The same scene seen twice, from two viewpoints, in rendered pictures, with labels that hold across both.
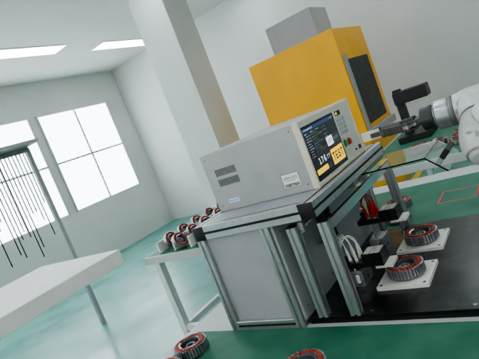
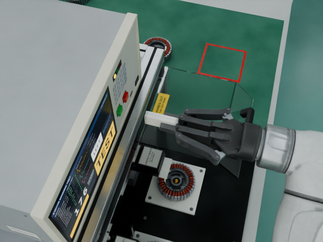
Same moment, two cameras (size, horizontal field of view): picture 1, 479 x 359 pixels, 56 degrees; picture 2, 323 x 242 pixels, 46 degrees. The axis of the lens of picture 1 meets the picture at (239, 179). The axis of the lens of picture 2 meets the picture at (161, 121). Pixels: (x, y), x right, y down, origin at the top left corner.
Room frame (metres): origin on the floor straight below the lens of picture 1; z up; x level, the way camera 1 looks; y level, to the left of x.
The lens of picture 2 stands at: (1.06, -0.31, 1.85)
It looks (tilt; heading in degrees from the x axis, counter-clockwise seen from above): 58 degrees down; 339
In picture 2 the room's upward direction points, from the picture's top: straight up
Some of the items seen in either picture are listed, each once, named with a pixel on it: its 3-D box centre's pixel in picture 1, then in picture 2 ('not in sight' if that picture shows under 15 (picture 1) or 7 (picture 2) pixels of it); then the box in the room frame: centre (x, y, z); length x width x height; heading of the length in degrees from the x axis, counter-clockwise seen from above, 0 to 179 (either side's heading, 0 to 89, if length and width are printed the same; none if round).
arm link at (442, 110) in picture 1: (445, 112); (272, 147); (1.32, -0.64, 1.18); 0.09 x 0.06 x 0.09; 144
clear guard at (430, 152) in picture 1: (403, 164); (184, 115); (1.54, -0.55, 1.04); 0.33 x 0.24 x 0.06; 53
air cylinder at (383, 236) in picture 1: (380, 241); (130, 169); (1.55, -0.39, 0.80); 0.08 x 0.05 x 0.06; 143
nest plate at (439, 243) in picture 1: (423, 241); (176, 184); (1.47, -0.51, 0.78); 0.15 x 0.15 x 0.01; 53
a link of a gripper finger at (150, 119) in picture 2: (371, 135); (160, 122); (1.45, -0.45, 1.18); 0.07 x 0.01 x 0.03; 54
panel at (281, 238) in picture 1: (329, 229); not in sight; (1.52, -0.23, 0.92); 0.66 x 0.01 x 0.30; 143
